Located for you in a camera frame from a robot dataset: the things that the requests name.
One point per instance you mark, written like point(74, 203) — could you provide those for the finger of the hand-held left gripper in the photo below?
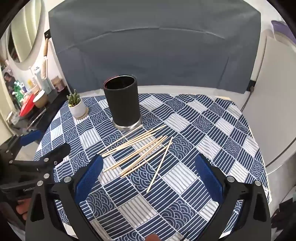
point(59, 153)
point(30, 138)

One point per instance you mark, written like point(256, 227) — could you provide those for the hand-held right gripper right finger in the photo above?
point(209, 176)

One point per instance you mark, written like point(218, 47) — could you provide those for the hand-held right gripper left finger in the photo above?
point(89, 176)

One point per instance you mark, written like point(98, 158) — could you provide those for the pile of wooden chopsticks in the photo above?
point(136, 150)

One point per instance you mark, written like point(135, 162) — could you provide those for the black cylindrical utensil holder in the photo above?
point(122, 104)

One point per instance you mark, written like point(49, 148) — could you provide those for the person's left hand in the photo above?
point(23, 208)

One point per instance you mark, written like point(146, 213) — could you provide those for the person's right hand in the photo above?
point(153, 237)

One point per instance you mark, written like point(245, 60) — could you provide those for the red bowl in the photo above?
point(26, 107)

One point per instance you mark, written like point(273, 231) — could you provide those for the black side table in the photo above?
point(49, 111)

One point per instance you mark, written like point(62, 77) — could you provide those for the brown paper cup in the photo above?
point(40, 99)

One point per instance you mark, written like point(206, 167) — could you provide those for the blue patterned tablecloth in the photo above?
point(185, 143)

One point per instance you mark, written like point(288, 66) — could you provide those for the round wooden coaster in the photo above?
point(81, 118)

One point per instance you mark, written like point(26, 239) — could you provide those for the succulent in white pot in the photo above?
point(77, 107)

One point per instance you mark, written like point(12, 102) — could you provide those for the green bottle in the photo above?
point(18, 90)

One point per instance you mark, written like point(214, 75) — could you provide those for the pale green tumbler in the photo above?
point(47, 87)

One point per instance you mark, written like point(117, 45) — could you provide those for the glass candle jar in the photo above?
point(57, 84)

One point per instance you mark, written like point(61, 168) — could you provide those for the white bottle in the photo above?
point(37, 75)

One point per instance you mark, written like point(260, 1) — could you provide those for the black wall hook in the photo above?
point(47, 34)

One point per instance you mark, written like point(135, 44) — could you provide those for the round wall mirror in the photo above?
point(25, 30)

